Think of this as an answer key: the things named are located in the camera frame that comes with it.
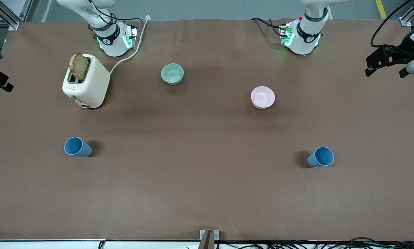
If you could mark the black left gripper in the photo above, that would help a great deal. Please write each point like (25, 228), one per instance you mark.
(404, 47)

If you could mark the blue ribbed plastic cup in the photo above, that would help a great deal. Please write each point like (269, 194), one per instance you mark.
(321, 156)
(76, 147)

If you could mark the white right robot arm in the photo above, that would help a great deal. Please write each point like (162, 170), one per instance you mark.
(108, 36)

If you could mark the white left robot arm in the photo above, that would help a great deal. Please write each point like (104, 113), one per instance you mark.
(305, 36)

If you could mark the brown bread slice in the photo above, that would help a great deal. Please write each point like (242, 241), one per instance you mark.
(79, 66)

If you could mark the cream white toaster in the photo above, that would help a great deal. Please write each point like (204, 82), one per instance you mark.
(87, 84)

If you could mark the pink bowl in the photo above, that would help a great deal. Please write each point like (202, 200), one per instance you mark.
(262, 97)

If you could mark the green bowl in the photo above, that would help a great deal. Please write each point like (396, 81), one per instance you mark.
(172, 73)

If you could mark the aluminium frame profile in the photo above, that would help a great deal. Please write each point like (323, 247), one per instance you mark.
(6, 14)
(412, 14)

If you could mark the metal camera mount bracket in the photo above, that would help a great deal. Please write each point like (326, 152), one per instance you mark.
(209, 238)

